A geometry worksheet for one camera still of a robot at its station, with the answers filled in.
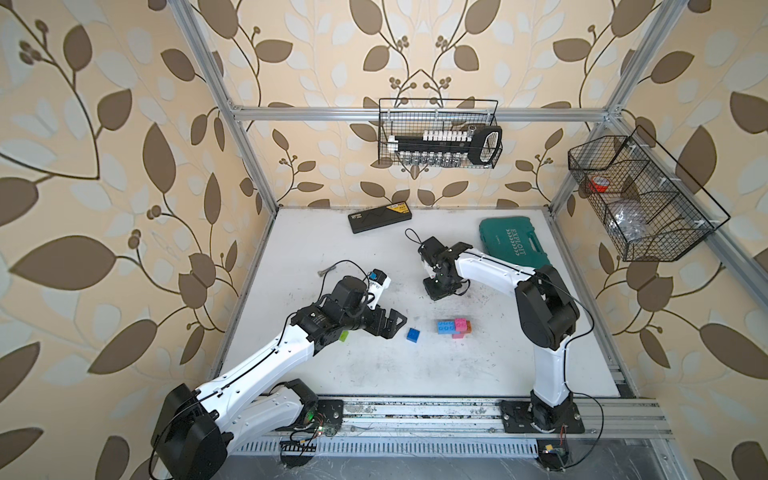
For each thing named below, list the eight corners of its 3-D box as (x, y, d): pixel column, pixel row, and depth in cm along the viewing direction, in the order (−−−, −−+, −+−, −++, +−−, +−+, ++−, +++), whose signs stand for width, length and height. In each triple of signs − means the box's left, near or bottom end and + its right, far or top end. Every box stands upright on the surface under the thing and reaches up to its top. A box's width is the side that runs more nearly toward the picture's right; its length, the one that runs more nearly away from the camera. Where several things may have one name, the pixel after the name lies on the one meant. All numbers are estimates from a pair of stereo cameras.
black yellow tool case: (352, 234, 115) (352, 230, 113) (347, 217, 120) (346, 214, 119) (413, 218, 120) (413, 215, 118) (405, 203, 126) (405, 200, 124)
